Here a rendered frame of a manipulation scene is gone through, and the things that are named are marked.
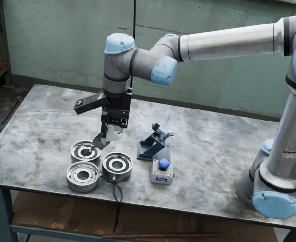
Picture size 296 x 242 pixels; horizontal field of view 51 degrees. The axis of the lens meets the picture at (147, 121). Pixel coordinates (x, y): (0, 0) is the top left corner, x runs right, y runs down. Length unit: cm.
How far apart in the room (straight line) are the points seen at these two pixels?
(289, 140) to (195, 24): 181
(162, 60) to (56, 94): 76
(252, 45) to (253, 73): 193
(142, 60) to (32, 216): 77
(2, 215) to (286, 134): 97
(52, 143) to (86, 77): 164
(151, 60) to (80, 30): 185
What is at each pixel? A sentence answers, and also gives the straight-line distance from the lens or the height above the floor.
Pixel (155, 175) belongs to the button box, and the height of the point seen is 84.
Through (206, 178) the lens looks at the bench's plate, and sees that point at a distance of 116.
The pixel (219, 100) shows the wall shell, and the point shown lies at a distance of 285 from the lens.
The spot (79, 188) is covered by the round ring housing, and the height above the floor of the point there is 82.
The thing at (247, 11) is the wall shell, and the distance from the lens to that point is 255.
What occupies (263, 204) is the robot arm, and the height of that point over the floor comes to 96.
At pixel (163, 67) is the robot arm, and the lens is 78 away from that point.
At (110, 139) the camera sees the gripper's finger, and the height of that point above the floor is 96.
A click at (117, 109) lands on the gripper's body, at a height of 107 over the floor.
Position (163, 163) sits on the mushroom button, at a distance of 105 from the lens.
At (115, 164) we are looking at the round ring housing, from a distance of 111.
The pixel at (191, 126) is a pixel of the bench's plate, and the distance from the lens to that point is 137.
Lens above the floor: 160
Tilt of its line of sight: 37 degrees down
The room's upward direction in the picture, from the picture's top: 11 degrees clockwise
